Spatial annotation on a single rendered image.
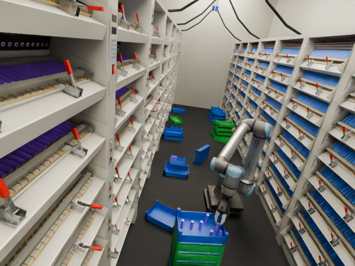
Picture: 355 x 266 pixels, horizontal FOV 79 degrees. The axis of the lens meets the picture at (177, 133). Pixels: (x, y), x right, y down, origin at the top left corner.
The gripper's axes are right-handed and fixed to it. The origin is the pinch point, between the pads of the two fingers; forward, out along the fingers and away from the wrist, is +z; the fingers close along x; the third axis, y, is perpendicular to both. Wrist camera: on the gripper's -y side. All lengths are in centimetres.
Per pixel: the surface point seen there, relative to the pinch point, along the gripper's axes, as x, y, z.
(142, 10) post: 74, -25, -115
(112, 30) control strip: 42, -78, -85
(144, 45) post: 71, -19, -96
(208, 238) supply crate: 1.9, -11.2, 5.7
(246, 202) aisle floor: -12, 109, 19
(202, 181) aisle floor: 43, 114, 18
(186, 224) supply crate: 18.3, -4.7, 7.7
